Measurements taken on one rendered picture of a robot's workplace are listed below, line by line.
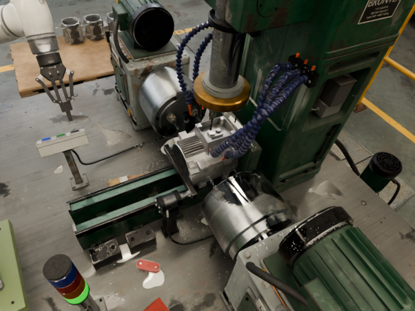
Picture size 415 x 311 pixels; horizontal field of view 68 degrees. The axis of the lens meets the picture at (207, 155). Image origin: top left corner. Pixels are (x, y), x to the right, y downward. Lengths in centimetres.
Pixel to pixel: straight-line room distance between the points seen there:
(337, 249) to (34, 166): 127
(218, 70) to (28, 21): 62
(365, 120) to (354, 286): 275
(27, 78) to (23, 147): 167
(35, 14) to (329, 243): 106
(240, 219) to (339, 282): 33
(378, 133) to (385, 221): 183
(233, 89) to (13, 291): 95
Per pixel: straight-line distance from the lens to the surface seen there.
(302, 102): 99
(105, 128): 162
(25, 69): 338
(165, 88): 125
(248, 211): 91
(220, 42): 87
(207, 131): 114
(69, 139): 122
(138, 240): 118
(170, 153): 117
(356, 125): 325
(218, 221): 95
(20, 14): 121
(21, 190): 149
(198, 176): 112
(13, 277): 127
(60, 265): 80
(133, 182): 124
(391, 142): 327
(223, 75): 91
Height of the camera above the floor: 192
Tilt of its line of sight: 50 degrees down
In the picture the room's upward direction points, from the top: 7 degrees clockwise
